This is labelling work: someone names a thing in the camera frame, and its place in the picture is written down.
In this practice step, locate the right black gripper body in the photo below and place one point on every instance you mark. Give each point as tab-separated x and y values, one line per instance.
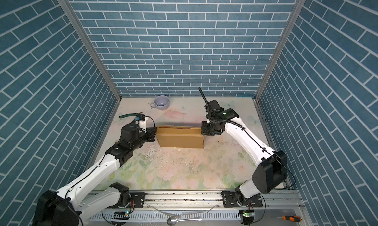
209	128

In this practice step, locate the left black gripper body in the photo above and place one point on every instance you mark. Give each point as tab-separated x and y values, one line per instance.
142	138

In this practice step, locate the brown cardboard box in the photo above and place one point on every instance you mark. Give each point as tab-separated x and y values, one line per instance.
180	137

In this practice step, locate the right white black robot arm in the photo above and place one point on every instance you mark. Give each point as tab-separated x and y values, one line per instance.
271	168

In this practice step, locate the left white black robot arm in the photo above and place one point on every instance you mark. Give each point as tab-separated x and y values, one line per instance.
69	205

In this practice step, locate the lavender ceramic cup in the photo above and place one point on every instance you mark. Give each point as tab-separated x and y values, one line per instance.
161	103

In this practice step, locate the clear plastic strip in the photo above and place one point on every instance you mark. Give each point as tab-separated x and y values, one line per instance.
179	214

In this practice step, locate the metal spoon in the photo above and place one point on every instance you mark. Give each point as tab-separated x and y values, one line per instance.
172	221

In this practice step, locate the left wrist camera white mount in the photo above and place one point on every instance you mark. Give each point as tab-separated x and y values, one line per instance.
141	120

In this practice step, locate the green handled pliers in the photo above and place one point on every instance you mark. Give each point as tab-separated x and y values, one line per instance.
130	115

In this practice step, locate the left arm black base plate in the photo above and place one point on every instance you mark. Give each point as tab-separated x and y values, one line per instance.
135	200

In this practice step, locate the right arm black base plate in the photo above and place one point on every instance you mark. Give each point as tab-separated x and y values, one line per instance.
232	199

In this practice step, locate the aluminium front rail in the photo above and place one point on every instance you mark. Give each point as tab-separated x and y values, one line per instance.
204	199

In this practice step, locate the orange handled screwdriver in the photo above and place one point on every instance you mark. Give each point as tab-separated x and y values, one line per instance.
291	218

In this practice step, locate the aluminium corner post right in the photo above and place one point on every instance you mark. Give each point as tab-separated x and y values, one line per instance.
280	45

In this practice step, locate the aluminium corner post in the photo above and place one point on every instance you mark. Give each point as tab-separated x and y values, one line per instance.
71	15
280	45

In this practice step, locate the aluminium corner post left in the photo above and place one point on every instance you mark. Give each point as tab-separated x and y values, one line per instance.
71	15

